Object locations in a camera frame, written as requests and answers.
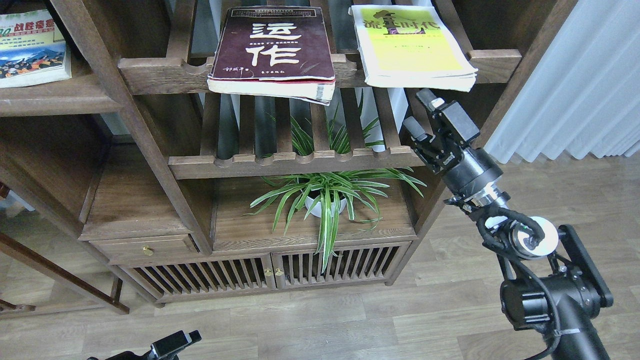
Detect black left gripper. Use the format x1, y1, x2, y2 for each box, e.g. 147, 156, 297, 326
147, 330, 202, 360

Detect yellow-green cover book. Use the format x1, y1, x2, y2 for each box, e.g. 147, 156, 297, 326
349, 5, 477, 92

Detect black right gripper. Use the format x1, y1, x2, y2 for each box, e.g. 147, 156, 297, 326
402, 88, 503, 201

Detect dark wooden bookshelf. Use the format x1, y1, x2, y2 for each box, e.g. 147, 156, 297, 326
0, 0, 581, 319

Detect small white landscape-cover book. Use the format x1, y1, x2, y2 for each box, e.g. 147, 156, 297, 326
0, 9, 73, 88

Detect white curtain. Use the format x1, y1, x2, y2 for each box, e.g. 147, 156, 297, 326
484, 0, 640, 164

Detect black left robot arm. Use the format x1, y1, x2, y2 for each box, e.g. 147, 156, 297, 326
107, 330, 202, 360

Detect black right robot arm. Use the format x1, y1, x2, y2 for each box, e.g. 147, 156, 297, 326
403, 88, 614, 360

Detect dark red book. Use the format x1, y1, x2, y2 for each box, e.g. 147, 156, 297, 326
207, 6, 336, 106

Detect white plant pot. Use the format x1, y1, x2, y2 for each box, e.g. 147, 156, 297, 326
304, 194, 346, 219

